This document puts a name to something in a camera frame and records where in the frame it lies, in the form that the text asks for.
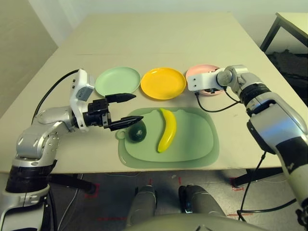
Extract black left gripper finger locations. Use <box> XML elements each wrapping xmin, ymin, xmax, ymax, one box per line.
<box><xmin>111</xmin><ymin>115</ymin><xmax>144</xmax><ymax>132</ymax></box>
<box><xmin>105</xmin><ymin>92</ymin><xmax>137</xmax><ymax>103</ymax></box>

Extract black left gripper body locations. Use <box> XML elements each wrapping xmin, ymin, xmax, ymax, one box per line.
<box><xmin>83</xmin><ymin>98</ymin><xmax>114</xmax><ymax>129</ymax></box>

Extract dark green toy avocado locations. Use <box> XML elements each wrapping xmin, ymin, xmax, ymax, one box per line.
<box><xmin>127</xmin><ymin>122</ymin><xmax>147</xmax><ymax>143</ymax></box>

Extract yellow toy banana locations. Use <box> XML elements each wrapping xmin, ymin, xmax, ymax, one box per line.
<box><xmin>157</xmin><ymin>108</ymin><xmax>178</xmax><ymax>153</ymax></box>

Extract light green round plate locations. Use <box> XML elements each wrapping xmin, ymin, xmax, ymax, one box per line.
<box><xmin>95</xmin><ymin>66</ymin><xmax>141</xmax><ymax>98</ymax></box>

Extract pink round plate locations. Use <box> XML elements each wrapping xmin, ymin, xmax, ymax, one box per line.
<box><xmin>185</xmin><ymin>64</ymin><xmax>226</xmax><ymax>96</ymax></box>

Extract yellow round plate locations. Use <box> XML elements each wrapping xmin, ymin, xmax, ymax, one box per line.
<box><xmin>140</xmin><ymin>67</ymin><xmax>187</xmax><ymax>101</ymax></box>

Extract green silicone cutting mat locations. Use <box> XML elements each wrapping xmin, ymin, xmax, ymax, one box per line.
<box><xmin>115</xmin><ymin>107</ymin><xmax>220</xmax><ymax>168</ymax></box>

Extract black table leg bar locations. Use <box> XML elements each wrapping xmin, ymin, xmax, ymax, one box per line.
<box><xmin>232</xmin><ymin>167</ymin><xmax>289</xmax><ymax>189</ymax></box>
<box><xmin>49</xmin><ymin>173</ymin><xmax>96</xmax><ymax>194</ymax></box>

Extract dark shaggy floor mat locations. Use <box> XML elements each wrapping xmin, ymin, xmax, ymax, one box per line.
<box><xmin>267</xmin><ymin>49</ymin><xmax>308</xmax><ymax>97</ymax></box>

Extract grey left robot leg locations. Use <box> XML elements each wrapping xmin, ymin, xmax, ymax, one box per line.
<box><xmin>129</xmin><ymin>184</ymin><xmax>157</xmax><ymax>225</ymax></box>

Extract grey robot leg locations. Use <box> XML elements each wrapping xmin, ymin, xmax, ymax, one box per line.
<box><xmin>178</xmin><ymin>183</ymin><xmax>226</xmax><ymax>217</ymax></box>
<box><xmin>129</xmin><ymin>184</ymin><xmax>157</xmax><ymax>225</ymax></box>

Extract beige side table black legs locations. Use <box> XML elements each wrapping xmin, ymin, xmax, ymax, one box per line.
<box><xmin>259</xmin><ymin>12</ymin><xmax>308</xmax><ymax>52</ymax></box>

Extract grey right robot leg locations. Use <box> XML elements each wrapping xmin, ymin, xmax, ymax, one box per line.
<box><xmin>178</xmin><ymin>183</ymin><xmax>226</xmax><ymax>217</ymax></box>

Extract grey robot torso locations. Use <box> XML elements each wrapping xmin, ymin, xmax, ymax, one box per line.
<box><xmin>125</xmin><ymin>213</ymin><xmax>272</xmax><ymax>231</ymax></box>

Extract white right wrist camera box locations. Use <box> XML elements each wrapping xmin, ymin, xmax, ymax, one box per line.
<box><xmin>187</xmin><ymin>68</ymin><xmax>226</xmax><ymax>92</ymax></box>

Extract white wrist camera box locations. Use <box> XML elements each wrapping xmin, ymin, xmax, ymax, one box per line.
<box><xmin>69</xmin><ymin>69</ymin><xmax>96</xmax><ymax>133</ymax></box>
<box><xmin>187</xmin><ymin>68</ymin><xmax>226</xmax><ymax>92</ymax></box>

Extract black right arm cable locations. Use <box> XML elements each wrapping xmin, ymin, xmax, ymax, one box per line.
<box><xmin>194</xmin><ymin>89</ymin><xmax>297</xmax><ymax>222</ymax></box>

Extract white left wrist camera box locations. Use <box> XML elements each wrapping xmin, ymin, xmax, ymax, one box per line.
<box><xmin>69</xmin><ymin>69</ymin><xmax>96</xmax><ymax>133</ymax></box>

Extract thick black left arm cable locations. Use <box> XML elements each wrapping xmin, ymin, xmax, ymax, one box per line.
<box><xmin>32</xmin><ymin>69</ymin><xmax>80</xmax><ymax>123</ymax></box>

